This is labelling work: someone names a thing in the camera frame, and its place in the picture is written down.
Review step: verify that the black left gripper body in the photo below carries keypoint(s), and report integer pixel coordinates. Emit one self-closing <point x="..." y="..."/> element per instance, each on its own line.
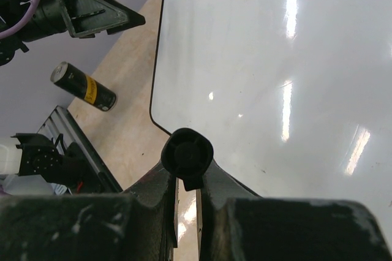
<point x="24" y="21"/>

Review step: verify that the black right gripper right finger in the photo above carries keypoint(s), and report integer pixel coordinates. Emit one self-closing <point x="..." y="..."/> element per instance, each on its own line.
<point x="237" y="224"/>

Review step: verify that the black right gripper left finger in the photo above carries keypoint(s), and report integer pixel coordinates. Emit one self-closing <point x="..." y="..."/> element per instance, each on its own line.
<point x="136" y="224"/>

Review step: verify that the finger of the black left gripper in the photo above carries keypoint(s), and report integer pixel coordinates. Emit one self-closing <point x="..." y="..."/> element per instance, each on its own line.
<point x="86" y="18"/>

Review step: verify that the black white marker pen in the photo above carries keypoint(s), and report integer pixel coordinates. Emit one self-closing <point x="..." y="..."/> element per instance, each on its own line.
<point x="187" y="155"/>

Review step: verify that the white whiteboard black frame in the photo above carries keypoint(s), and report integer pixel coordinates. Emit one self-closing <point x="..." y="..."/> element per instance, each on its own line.
<point x="294" y="95"/>

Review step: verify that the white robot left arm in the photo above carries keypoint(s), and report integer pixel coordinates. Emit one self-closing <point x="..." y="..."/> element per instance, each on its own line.
<point x="74" y="165"/>

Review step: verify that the black yellow drink can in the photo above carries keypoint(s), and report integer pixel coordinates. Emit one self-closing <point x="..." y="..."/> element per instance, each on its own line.
<point x="81" y="85"/>

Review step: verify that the aluminium frame rail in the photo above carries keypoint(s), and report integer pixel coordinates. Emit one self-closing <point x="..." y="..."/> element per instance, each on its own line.
<point x="98" y="178"/>

